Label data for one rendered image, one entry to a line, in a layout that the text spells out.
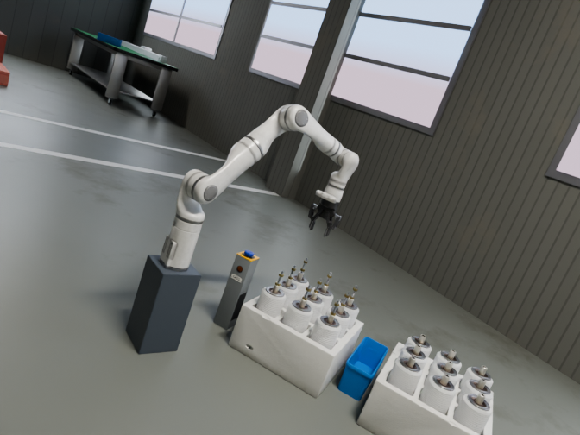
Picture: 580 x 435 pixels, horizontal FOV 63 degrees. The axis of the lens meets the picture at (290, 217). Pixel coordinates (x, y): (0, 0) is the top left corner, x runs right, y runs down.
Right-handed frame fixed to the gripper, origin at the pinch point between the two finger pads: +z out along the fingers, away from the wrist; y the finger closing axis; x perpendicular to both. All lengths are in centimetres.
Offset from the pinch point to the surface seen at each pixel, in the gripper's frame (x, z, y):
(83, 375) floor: 86, 48, 19
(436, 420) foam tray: 26, 32, -71
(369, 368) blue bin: -13, 48, -39
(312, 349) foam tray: 29.4, 31.9, -24.9
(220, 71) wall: -334, -41, 332
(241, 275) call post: 23.8, 24.2, 14.4
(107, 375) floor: 80, 48, 16
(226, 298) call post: 24.0, 35.8, 17.1
